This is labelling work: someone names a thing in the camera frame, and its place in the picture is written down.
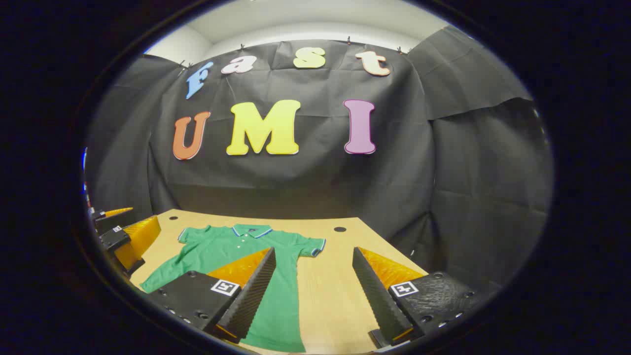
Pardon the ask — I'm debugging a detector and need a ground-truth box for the green T-shirt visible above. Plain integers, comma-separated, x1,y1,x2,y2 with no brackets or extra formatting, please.
140,224,326,354

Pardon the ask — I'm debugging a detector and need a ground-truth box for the black backdrop cloth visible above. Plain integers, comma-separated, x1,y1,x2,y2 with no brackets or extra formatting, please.
85,26,554,292

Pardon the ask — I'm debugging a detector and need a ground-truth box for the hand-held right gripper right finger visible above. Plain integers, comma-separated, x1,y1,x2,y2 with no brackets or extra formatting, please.
352,247,494,348

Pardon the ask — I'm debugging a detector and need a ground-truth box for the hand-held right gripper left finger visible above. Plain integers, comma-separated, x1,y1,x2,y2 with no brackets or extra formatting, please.
145,247,277,345

